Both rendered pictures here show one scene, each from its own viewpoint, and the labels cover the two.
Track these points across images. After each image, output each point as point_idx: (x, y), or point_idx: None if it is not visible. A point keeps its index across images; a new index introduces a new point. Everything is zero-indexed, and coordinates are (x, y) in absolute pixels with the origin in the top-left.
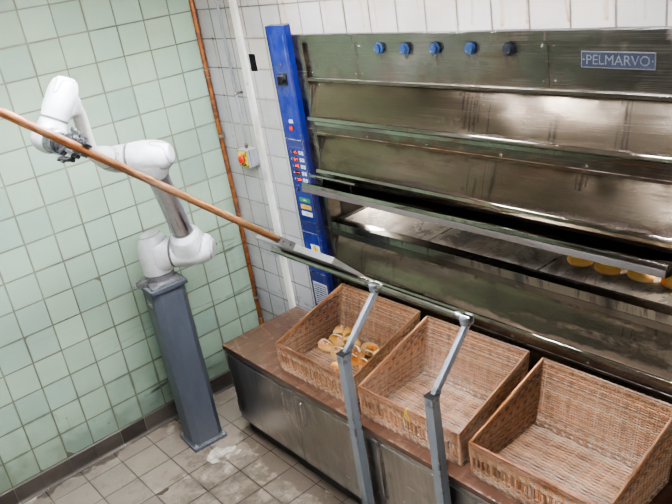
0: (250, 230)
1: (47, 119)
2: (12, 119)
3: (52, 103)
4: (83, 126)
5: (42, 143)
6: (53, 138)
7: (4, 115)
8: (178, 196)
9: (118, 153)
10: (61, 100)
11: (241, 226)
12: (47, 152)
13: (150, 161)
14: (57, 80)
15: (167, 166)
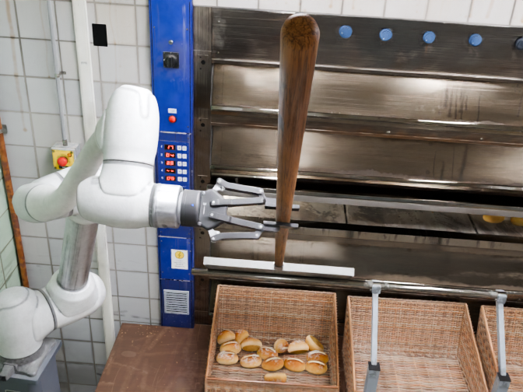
0: (279, 262)
1: (141, 169)
2: (293, 194)
3: (146, 138)
4: (100, 164)
5: (152, 215)
6: (290, 210)
7: (294, 190)
8: (284, 246)
9: None
10: (156, 131)
11: (279, 260)
12: (141, 227)
13: None
14: (140, 96)
15: None
